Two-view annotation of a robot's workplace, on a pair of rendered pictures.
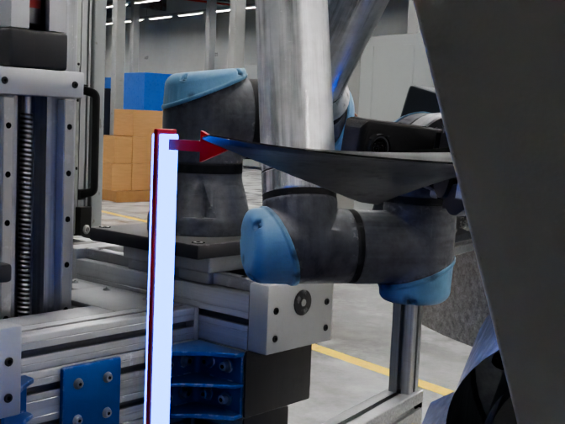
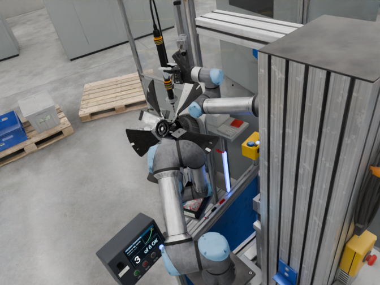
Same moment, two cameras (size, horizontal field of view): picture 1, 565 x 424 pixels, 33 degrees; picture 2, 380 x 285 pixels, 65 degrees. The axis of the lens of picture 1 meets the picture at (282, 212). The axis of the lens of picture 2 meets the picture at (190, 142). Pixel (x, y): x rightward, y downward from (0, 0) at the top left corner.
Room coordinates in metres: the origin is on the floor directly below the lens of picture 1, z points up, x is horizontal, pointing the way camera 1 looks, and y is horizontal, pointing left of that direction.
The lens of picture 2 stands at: (2.00, 0.31, 2.30)
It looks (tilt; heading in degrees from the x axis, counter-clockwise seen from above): 38 degrees down; 198
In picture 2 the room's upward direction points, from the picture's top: 12 degrees counter-clockwise
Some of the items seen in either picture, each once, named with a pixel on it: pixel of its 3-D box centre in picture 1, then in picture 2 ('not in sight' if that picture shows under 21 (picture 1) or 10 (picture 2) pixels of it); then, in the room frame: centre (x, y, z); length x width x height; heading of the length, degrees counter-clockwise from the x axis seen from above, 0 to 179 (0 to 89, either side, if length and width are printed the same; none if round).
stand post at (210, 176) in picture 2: not in sight; (207, 164); (0.21, -0.15, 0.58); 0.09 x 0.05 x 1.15; 59
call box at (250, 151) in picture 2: not in sight; (255, 146); (0.50, 0.26, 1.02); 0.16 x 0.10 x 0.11; 149
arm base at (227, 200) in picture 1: (201, 195); (217, 266); (1.37, 0.12, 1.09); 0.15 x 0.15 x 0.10
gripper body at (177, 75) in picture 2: not in sight; (184, 73); (0.61, -0.09, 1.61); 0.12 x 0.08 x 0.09; 69
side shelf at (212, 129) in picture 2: not in sight; (221, 125); (0.04, -0.02, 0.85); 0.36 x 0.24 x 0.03; 59
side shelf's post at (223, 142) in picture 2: not in sight; (225, 163); (0.04, -0.02, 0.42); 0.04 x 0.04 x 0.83; 59
